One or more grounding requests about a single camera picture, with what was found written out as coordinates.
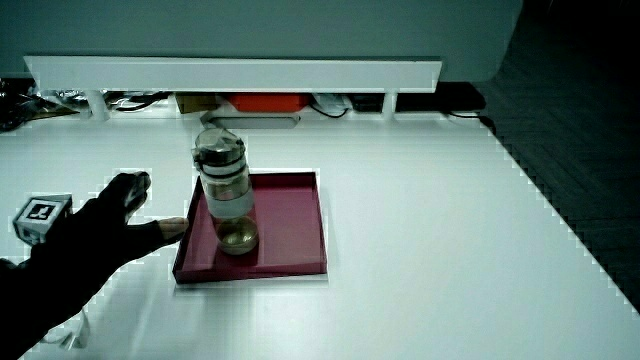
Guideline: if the white desk shelf riser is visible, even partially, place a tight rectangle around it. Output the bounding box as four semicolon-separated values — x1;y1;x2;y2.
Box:
23;54;444;123

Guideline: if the black power cable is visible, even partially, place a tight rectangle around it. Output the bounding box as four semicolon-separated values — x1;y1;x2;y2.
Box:
444;110;497;135

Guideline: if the shiny foil clutter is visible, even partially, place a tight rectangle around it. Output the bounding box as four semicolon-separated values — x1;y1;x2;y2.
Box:
0;77;84;133

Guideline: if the brown cardboard box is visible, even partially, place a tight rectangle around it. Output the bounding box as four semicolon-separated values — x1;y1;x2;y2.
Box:
174;92;220;115

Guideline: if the person's left forearm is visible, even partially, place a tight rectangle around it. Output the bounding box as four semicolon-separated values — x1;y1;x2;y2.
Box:
0;255;96;360

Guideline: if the orange box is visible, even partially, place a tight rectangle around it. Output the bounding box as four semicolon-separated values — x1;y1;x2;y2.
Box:
227;92;312;113

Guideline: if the person's left hand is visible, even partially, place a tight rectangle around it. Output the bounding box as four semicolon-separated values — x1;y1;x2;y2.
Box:
12;171;190;307

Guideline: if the clear bottle with grey lid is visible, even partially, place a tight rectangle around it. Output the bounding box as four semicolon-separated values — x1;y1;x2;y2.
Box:
191;127;260;257

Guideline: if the small black box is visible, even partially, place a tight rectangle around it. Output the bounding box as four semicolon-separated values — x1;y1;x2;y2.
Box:
349;92;386;113

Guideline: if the black cable bundle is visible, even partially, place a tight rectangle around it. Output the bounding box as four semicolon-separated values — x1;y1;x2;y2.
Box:
106;91;172;113

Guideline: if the red tray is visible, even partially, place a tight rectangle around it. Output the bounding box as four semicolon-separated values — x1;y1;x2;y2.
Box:
172;171;329;285

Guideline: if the white plastic bag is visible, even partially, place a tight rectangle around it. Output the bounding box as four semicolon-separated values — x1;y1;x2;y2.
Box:
314;93;353;113

